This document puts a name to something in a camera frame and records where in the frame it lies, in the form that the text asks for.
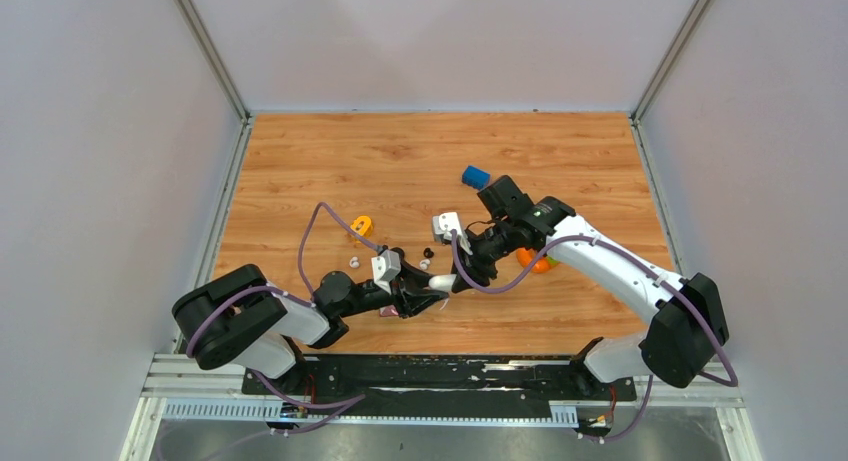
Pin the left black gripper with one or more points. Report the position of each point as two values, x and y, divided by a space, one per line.
408 296

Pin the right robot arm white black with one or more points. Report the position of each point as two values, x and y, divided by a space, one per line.
686 325

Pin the white earbud charging case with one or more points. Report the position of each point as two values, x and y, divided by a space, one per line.
442 283

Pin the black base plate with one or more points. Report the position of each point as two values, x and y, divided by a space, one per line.
448 386

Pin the orange ring toy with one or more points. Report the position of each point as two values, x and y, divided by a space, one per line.
526 258

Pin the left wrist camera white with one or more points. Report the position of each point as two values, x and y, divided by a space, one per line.
386 266

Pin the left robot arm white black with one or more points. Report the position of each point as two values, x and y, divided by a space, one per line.
242 318

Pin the yellow traffic light toy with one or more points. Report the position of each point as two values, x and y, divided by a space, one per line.
363 226

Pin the blue toy brick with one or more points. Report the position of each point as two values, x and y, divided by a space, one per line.
475 177

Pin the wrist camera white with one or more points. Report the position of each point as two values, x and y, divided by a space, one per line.
386 266
447 229

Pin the red playing card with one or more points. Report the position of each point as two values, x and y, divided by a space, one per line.
388 311

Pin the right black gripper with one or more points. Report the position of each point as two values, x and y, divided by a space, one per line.
473 266

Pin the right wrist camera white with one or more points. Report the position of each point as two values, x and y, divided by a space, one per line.
447 229

